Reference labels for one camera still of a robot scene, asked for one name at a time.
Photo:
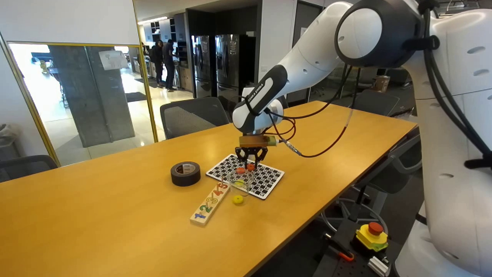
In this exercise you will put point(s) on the grey office chair right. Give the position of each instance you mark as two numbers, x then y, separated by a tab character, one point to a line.
369	193

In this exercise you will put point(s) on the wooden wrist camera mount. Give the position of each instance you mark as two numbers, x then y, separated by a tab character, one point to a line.
257	140

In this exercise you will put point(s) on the wooden number puzzle board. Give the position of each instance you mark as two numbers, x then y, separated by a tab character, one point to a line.
207	207

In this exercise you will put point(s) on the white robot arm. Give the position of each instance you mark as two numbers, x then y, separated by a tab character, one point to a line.
449	60

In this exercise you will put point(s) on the yellow red emergency stop button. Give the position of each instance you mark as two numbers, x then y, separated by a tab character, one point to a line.
372	236

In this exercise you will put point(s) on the orange handled tool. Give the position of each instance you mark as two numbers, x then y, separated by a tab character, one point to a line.
338	250

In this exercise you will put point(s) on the grey office chair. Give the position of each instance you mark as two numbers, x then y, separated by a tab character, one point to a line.
190	116
369	193

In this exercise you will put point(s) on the checkered marker board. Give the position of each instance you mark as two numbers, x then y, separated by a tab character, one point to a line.
258	182

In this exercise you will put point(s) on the dark office chair left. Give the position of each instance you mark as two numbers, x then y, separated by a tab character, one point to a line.
21	167

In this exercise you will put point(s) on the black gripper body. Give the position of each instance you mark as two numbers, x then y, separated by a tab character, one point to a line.
250	153

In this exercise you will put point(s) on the clear plastic cup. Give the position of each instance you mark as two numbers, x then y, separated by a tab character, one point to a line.
243	177

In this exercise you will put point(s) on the black tape roll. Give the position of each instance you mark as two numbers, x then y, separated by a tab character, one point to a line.
184	173

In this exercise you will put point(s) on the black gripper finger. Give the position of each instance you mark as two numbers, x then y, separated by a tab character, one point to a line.
258	160
241	164

